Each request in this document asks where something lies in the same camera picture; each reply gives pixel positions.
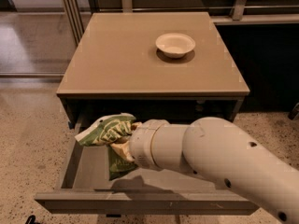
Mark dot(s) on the green jalapeno chip bag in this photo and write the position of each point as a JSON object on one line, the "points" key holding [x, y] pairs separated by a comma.
{"points": [[105, 131]]}

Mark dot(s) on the grey cabinet with countertop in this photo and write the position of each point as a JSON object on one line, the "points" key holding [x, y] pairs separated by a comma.
{"points": [[118, 68]]}

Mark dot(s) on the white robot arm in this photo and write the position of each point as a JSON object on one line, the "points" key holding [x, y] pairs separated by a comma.
{"points": [[220, 152]]}

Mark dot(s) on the metal shelving frame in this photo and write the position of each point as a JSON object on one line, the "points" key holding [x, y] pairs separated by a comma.
{"points": [[38, 36]]}

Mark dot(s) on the white paper bowl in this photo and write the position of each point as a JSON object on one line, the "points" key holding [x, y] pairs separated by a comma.
{"points": [[175, 45]]}

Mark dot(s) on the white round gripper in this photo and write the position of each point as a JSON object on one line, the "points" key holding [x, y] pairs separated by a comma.
{"points": [[140, 144]]}

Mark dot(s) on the black object on floor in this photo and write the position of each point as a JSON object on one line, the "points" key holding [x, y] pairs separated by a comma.
{"points": [[32, 220]]}

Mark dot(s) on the open grey top drawer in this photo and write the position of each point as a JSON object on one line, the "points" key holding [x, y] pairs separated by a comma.
{"points": [[84, 187]]}

